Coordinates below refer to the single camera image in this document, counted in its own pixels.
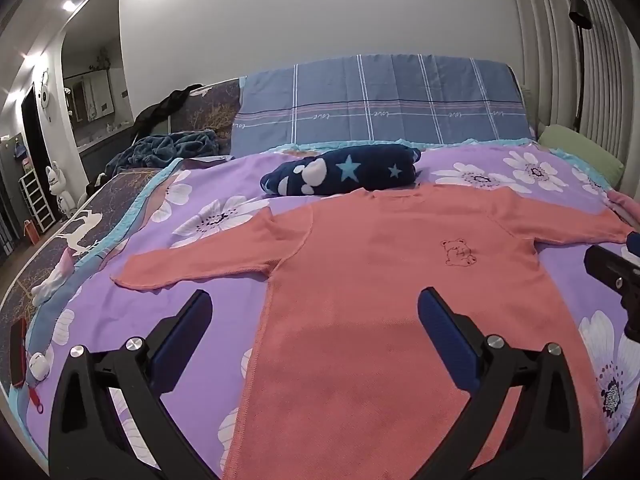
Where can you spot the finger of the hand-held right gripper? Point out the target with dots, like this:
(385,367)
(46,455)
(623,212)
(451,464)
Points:
(635,244)
(611,271)

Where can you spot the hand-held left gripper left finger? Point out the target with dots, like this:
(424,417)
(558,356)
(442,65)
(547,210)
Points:
(186,331)

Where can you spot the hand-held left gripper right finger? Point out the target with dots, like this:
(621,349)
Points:
(445,332)

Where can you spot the pink knit sweater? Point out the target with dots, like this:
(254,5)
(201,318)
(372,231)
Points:
(350,285)

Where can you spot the purple floral bedsheet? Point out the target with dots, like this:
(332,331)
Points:
(560,280)

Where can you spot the green pillow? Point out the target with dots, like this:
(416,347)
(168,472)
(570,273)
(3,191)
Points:
(580,152)

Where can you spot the pink and white cloth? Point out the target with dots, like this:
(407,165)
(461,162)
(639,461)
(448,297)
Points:
(52,280)

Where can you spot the white earbud case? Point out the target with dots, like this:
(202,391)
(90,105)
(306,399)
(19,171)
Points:
(39,366)

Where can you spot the dark deer print bedspread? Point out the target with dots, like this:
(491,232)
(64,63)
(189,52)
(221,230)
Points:
(115,190)

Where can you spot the navy star print blanket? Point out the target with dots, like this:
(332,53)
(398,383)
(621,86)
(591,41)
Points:
(380,176)

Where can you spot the red phone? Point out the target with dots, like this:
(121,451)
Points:
(17,355)

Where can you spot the red bag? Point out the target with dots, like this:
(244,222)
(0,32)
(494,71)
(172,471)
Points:
(31,232)

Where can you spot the teal fleece blanket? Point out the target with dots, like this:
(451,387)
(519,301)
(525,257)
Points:
(165,147)

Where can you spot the white pleated curtain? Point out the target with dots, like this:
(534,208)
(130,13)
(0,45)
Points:
(615,60)

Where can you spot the white cat figurine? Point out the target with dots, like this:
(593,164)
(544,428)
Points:
(60,190)

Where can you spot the white storage rack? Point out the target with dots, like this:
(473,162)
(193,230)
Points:
(37,200)

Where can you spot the black garment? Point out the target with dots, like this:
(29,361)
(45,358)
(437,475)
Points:
(160,107)

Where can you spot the grey cabinet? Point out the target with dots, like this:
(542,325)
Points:
(10,185)

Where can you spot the blue plaid pillow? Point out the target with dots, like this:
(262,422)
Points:
(400,105)

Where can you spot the black floor lamp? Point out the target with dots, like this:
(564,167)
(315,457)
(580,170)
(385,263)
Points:
(580,10)

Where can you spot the arched vanity alcove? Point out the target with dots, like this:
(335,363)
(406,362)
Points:
(95,60)

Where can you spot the white wall clock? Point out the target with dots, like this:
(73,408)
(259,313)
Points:
(45,97)

